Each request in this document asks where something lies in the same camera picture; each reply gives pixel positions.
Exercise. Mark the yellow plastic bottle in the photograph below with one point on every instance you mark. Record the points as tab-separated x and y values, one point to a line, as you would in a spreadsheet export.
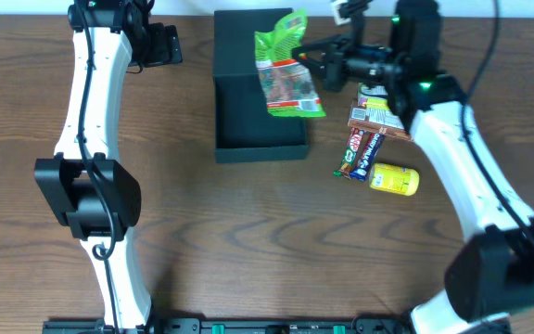
394	179

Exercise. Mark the green snack bag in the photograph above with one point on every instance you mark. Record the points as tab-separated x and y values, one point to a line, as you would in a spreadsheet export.
287	85

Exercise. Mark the blue Dairy Milk bar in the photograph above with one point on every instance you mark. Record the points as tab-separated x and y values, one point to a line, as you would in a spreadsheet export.
366	162

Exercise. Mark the brown chocolate box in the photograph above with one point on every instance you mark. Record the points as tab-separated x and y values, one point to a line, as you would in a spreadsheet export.
377	120

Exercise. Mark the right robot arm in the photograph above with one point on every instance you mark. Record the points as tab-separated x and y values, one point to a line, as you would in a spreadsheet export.
492	276

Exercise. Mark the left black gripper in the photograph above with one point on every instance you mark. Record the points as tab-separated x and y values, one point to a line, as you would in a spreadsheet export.
166	44

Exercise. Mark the yellow green snack box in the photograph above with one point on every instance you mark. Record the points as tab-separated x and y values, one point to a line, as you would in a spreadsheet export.
372	97

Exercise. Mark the red KitKat bar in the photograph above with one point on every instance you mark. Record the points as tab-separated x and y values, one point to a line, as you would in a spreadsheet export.
350	153

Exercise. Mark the black cardboard box with lid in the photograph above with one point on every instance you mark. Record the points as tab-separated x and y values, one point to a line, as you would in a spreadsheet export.
244	130

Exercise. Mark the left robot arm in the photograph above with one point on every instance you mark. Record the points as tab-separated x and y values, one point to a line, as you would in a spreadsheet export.
84	183

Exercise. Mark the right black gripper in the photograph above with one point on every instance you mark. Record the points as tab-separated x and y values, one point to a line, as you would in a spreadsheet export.
335	66

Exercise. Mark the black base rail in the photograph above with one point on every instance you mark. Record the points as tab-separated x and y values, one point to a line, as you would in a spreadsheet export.
191	325

